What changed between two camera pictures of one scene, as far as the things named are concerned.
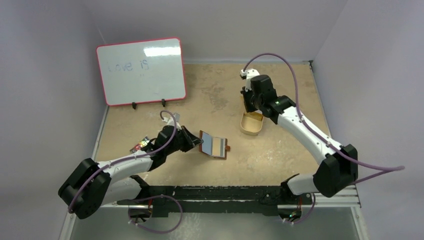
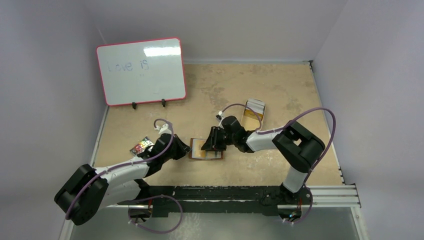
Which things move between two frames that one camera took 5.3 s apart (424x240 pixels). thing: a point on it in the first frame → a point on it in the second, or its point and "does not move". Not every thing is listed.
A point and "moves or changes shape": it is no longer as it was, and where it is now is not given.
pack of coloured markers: (141, 144) does not move
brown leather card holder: (214, 146) moves or changes shape
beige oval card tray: (251, 122) does not move
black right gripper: (247, 103) → (217, 138)
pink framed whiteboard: (142, 71) does not move
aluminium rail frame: (159, 201) does not move
